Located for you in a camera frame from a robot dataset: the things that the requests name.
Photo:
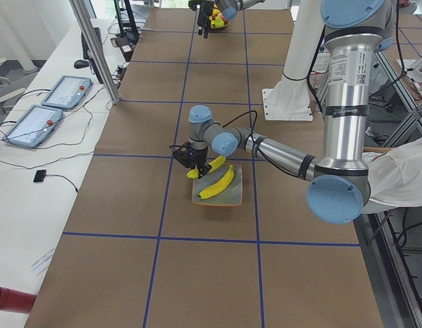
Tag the black monitor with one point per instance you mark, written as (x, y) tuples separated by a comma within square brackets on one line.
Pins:
[(88, 55)]

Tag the white pedestal column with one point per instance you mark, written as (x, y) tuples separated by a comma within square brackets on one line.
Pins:
[(289, 99)]

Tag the lower teach pendant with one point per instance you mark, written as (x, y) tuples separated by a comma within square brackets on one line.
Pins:
[(33, 127)]

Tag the red cylinder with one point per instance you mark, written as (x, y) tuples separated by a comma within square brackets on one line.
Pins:
[(16, 301)]

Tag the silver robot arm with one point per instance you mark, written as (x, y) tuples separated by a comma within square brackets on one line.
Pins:
[(217, 14), (351, 31)]

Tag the grey square plate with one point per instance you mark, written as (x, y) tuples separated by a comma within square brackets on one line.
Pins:
[(231, 196)]

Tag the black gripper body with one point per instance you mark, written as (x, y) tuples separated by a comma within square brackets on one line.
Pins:
[(200, 158), (206, 14)]

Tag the teach pendant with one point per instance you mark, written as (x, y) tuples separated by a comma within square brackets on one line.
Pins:
[(33, 127), (68, 92)]

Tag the small black device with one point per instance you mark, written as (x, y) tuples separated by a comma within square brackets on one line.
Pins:
[(40, 175)]

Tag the upper teach pendant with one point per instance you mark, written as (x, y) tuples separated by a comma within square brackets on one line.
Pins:
[(68, 92)]

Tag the aluminium frame post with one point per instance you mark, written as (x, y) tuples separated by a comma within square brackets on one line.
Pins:
[(96, 49)]

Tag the black computer mouse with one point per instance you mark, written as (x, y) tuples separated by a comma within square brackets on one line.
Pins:
[(81, 63)]

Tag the wicker fruit basket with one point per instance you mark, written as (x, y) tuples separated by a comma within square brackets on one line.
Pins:
[(218, 24)]

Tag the yellow banana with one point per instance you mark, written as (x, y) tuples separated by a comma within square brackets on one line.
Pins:
[(216, 163), (219, 186)]

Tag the person in white shirt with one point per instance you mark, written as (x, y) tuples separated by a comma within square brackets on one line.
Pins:
[(395, 176)]

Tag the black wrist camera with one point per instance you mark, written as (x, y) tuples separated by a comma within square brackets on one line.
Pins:
[(185, 154)]

